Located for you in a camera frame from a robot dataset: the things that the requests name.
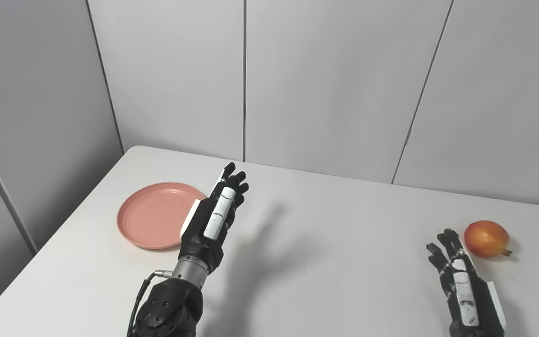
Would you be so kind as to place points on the black and white right hand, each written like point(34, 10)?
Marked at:
point(470, 299)

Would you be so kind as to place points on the black and white left hand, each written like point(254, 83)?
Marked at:
point(204, 234)

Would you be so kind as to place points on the pink round plate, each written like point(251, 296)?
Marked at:
point(152, 215)

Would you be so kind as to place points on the red-yellow pomegranate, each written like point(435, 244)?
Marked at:
point(486, 238)

